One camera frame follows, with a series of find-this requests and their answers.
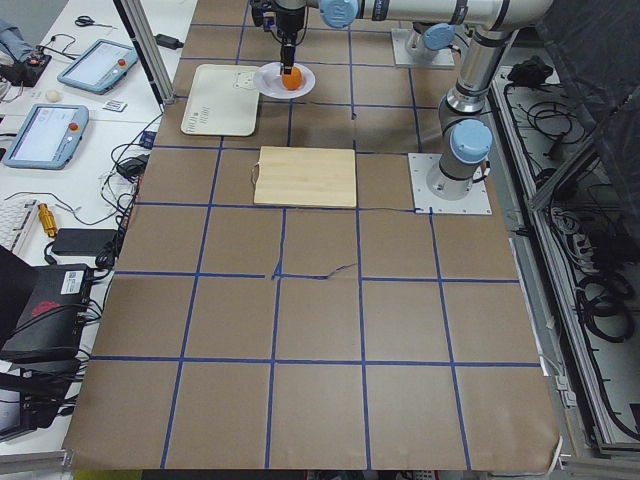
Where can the white round plate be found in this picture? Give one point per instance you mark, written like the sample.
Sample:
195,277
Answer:
267,80

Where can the near teach pendant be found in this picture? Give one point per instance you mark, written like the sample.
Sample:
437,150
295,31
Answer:
48,138

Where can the teach pendant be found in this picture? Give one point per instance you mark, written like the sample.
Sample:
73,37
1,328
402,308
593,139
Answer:
100,67
48,138

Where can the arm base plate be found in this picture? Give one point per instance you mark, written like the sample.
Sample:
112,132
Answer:
403,58
434,193

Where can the aluminium frame post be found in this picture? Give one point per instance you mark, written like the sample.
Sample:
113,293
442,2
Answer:
135,21

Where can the black power adapter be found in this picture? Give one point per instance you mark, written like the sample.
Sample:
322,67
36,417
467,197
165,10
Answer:
168,42

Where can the cream bear tray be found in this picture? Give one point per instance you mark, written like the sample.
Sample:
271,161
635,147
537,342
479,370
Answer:
222,101

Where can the black scissors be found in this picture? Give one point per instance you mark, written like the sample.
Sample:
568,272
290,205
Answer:
85,21

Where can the gold metal cylinder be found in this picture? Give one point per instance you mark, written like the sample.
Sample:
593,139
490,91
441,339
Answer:
47,220

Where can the small white ball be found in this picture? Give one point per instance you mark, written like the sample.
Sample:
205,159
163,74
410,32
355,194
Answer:
53,96

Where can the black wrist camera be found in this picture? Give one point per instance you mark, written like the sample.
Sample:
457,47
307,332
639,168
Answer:
262,14

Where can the orange fruit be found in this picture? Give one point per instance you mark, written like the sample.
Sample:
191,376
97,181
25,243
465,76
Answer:
293,80

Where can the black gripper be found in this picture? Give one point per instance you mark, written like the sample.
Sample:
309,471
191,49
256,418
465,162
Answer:
288,24

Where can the brown paper table cover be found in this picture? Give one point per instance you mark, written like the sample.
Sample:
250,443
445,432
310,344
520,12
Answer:
238,335

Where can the far teach pendant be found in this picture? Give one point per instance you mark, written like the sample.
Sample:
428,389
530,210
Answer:
100,67

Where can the black electronics box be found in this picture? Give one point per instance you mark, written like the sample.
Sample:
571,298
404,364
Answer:
42,311

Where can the white keyboard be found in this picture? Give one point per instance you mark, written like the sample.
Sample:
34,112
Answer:
17,217

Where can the bamboo cutting board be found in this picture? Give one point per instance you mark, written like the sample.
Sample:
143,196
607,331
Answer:
306,177

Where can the small printed card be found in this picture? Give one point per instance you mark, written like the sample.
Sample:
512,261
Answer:
115,106

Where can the black power brick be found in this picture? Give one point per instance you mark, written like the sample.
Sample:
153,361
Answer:
82,242

